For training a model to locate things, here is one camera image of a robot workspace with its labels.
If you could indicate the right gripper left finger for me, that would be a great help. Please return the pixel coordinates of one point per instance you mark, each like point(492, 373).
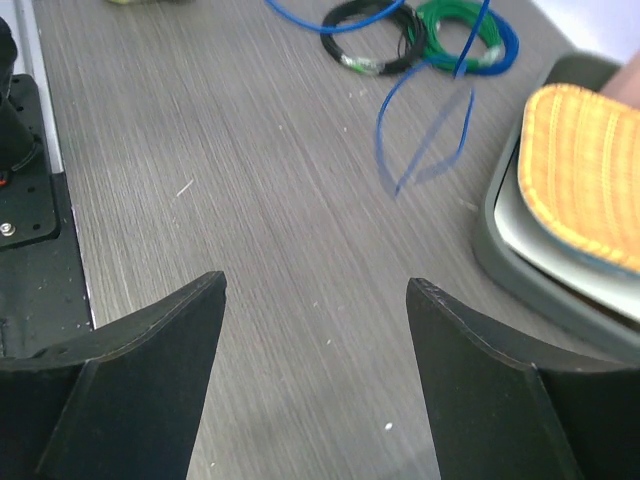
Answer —
point(122, 402)

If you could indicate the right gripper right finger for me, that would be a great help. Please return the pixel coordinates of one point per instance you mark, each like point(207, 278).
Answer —
point(505, 405)

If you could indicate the dark grey tray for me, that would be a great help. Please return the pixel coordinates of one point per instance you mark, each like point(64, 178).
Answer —
point(601, 327)

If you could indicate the orange woven mat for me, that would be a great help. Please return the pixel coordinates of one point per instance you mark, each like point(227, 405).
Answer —
point(578, 173)

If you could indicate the pink ceramic mug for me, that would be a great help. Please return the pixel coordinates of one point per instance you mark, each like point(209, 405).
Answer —
point(624, 85)

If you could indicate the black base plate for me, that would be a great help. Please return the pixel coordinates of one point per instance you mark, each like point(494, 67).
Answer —
point(44, 298)

